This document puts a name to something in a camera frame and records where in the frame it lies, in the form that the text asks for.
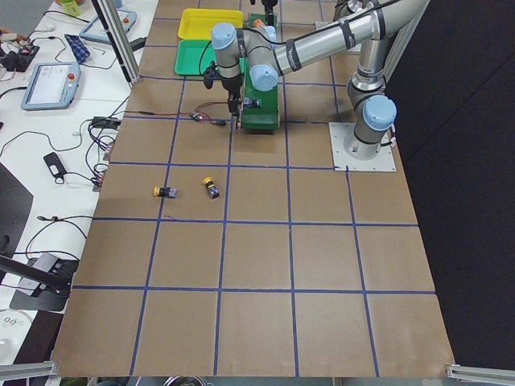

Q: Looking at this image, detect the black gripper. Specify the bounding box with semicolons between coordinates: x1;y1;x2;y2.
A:
202;60;244;113

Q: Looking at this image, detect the green push button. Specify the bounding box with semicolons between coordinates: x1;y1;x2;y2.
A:
242;97;262;109

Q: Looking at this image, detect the green conveyor belt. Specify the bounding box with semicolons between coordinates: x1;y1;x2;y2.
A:
238;14;280;132

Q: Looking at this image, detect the small circuit board red LED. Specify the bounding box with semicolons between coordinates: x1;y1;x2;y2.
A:
190;113;203;121

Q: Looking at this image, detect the green plastic tray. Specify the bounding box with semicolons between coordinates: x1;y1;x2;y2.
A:
175;39;216;76

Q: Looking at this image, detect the yellow plastic tray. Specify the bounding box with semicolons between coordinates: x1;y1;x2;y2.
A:
178;8;244;40

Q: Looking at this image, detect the teach pendant far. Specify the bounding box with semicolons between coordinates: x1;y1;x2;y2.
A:
79;10;138;45

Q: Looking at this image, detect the teach pendant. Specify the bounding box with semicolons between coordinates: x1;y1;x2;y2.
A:
21;62;81;111
79;10;138;45

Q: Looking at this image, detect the blue checked cloth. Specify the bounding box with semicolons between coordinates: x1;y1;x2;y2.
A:
64;34;91;64

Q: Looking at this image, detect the teach pendant near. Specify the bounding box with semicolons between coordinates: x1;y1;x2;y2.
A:
21;62;81;111

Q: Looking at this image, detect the red black wire with plug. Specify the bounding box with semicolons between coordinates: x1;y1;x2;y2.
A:
124;90;242;128

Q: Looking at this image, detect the aluminium frame post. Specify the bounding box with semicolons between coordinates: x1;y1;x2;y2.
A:
92;0;141;84

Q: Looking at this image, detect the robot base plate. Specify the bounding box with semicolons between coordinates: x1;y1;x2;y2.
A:
328;122;397;173

